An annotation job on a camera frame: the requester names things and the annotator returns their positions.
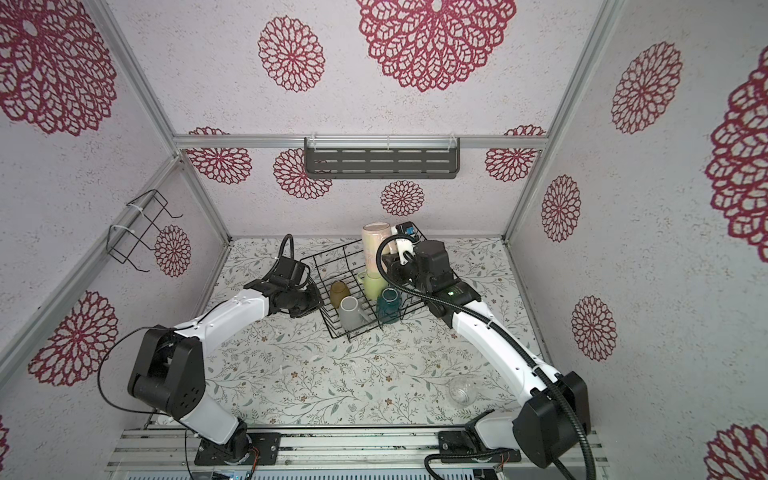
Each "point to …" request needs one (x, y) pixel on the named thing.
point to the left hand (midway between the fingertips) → (324, 307)
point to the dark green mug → (389, 306)
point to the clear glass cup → (462, 391)
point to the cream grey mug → (350, 315)
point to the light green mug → (373, 282)
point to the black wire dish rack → (351, 294)
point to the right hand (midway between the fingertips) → (387, 250)
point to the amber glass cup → (338, 290)
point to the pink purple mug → (373, 234)
